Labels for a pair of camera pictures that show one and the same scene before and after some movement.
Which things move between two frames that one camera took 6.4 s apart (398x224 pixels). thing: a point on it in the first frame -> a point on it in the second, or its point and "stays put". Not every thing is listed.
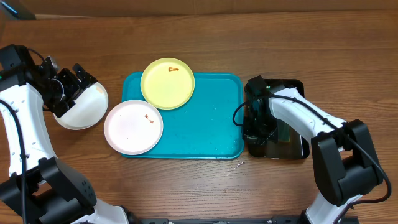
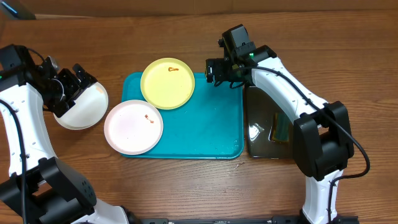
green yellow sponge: [283, 132] stays put
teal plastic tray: [204, 127] stays put
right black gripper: [257, 132] -> [213, 70]
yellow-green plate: [167, 83] stays put
